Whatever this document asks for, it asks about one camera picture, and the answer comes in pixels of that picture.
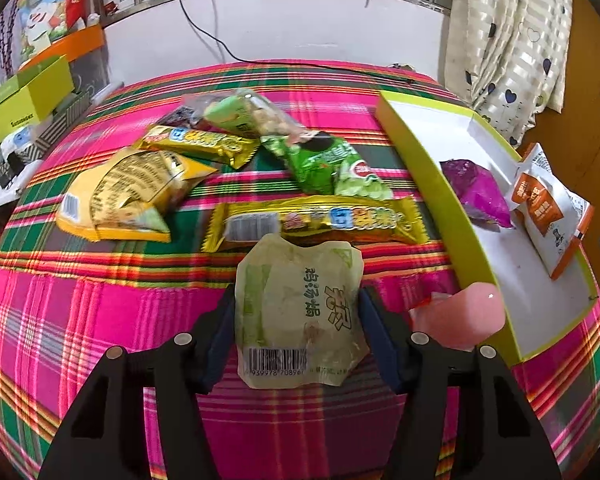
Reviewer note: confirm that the heart patterned curtain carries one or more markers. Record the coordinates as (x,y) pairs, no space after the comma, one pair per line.
(506,59)

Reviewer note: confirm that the orange lidded plastic bin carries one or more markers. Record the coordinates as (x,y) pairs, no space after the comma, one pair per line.
(86,53)

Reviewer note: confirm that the pale green soup packet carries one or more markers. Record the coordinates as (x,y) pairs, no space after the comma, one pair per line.
(296,314)

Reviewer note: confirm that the pink jelly cup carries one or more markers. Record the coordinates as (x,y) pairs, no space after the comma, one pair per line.
(463,320)

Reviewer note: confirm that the clear bag of puffs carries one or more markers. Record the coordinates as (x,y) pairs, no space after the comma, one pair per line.
(247,113)

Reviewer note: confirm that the purple snack packet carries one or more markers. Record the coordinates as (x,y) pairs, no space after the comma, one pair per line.
(477,191)

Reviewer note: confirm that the yellow chips bag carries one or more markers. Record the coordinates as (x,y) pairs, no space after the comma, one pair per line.
(127,197)

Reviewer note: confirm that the short yellow snack bar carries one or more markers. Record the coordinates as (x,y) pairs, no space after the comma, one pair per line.
(226,148)

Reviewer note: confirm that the green pea snack bag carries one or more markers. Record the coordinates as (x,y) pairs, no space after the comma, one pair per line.
(328,165)

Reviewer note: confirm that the lime green storage box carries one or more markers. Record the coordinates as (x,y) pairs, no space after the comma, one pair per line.
(30,96)

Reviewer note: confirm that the purple dried flower branches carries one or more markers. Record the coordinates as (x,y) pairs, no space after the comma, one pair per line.
(9,39)

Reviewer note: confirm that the long yellow snack bar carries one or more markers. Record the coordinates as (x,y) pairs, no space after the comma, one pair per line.
(309,220)

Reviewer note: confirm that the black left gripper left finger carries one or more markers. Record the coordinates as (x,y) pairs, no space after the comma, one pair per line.
(103,434)

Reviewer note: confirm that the lime green cardboard tray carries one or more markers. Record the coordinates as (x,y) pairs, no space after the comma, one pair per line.
(539,311)

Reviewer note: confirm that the striped black white box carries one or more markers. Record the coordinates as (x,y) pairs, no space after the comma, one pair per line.
(35,142)

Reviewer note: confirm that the dark clear snack packet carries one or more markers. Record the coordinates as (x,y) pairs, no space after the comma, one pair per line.
(187,116)

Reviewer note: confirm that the wooden wardrobe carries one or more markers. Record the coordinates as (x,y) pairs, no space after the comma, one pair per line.
(571,139)

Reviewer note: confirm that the orange white snack packet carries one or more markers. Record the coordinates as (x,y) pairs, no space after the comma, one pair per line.
(555,218)

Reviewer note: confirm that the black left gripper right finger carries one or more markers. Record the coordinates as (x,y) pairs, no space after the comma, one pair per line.
(497,435)

